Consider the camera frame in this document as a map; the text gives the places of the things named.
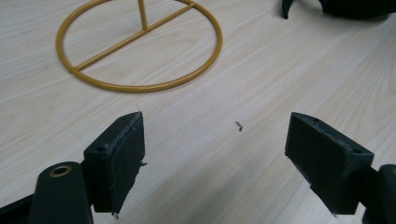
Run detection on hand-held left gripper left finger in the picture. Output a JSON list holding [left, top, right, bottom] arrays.
[[82, 111, 147, 217]]

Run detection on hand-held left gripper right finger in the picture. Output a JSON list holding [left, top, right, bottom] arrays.
[[284, 111, 375, 217]]

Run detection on gold metal wire stand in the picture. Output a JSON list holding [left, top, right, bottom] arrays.
[[55, 0, 224, 94]]

